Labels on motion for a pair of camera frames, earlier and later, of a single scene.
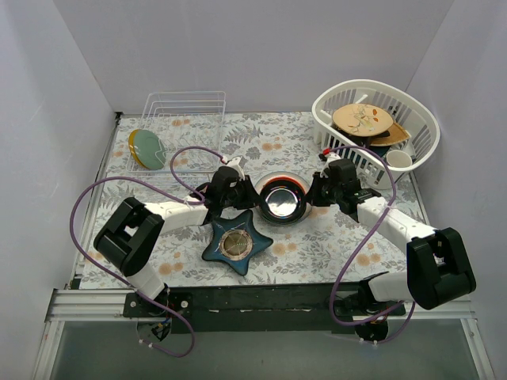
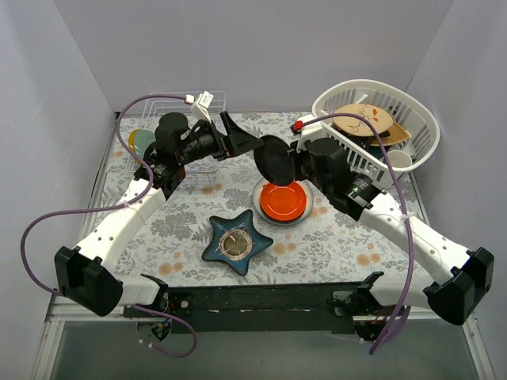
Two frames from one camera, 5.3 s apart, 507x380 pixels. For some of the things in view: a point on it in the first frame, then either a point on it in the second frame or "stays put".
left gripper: (245, 191) to (226, 142)
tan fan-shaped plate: (397, 134) stays put
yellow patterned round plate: (132, 150) stays put
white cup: (398, 158) stays put
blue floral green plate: (149, 149) stays put
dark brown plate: (283, 201) to (275, 161)
